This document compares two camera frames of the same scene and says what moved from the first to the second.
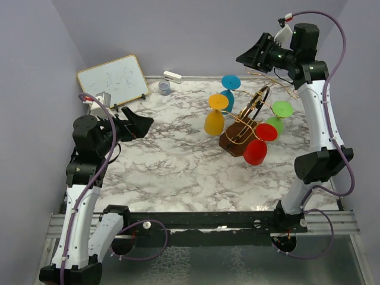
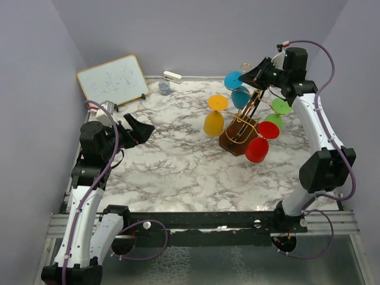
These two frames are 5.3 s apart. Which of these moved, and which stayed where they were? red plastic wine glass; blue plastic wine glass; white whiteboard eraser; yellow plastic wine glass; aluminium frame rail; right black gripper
Moved: blue plastic wine glass; right black gripper
Stayed: red plastic wine glass; aluminium frame rail; white whiteboard eraser; yellow plastic wine glass
